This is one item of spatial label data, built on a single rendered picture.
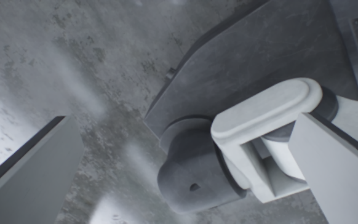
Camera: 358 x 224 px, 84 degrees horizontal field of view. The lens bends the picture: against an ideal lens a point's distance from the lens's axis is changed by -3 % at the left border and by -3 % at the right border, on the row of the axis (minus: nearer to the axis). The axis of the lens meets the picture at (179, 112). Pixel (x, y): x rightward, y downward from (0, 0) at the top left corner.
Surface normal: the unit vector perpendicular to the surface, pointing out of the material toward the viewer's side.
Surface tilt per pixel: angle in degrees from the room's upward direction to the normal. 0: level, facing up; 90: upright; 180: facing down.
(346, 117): 90
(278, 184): 90
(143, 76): 0
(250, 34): 0
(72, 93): 0
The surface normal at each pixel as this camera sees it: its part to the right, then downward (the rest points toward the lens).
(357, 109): -0.58, -0.73
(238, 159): -0.11, 0.50
